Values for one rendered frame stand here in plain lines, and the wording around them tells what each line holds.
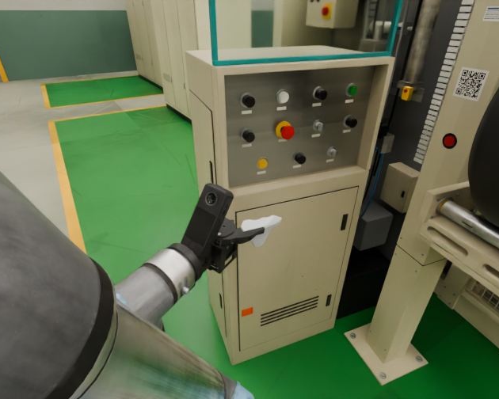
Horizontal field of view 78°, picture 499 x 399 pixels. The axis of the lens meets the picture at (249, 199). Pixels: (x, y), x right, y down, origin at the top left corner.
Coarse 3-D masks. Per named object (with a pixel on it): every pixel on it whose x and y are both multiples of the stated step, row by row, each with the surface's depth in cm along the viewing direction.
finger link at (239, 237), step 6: (240, 228) 53; (258, 228) 54; (264, 228) 54; (234, 234) 52; (240, 234) 52; (246, 234) 52; (252, 234) 52; (258, 234) 55; (234, 240) 51; (240, 240) 52; (246, 240) 52
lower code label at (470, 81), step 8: (464, 72) 82; (472, 72) 81; (480, 72) 79; (488, 72) 77; (464, 80) 83; (472, 80) 81; (480, 80) 79; (456, 88) 85; (464, 88) 83; (472, 88) 81; (480, 88) 79; (456, 96) 86; (464, 96) 84; (472, 96) 82
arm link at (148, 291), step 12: (144, 264) 44; (132, 276) 42; (144, 276) 41; (156, 276) 42; (120, 288) 40; (132, 288) 40; (144, 288) 40; (156, 288) 41; (168, 288) 42; (120, 300) 38; (132, 300) 39; (144, 300) 39; (156, 300) 40; (168, 300) 42; (144, 312) 39; (156, 312) 40; (156, 324) 41
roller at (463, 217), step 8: (448, 200) 88; (440, 208) 89; (448, 208) 86; (456, 208) 85; (464, 208) 84; (448, 216) 87; (456, 216) 84; (464, 216) 83; (472, 216) 81; (464, 224) 82; (472, 224) 81; (480, 224) 79; (488, 224) 78; (472, 232) 81; (480, 232) 79; (488, 232) 77; (496, 232) 76; (488, 240) 78; (496, 240) 76
